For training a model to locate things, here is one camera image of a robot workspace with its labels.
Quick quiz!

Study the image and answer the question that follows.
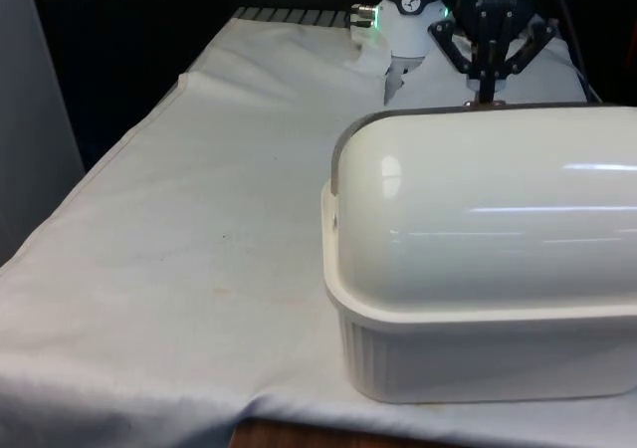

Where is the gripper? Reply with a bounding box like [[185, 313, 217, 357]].
[[429, 0, 558, 105]]

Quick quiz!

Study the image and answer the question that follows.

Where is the grey ribbed strip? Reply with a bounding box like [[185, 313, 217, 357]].
[[232, 6, 350, 27]]

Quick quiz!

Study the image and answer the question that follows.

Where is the cream box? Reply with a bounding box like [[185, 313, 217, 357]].
[[319, 178, 637, 405]]

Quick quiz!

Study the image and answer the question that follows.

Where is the grey panel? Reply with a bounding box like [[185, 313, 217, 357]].
[[0, 0, 87, 266]]

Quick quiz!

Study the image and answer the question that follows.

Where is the black cable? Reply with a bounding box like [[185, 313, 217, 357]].
[[546, 0, 606, 106]]

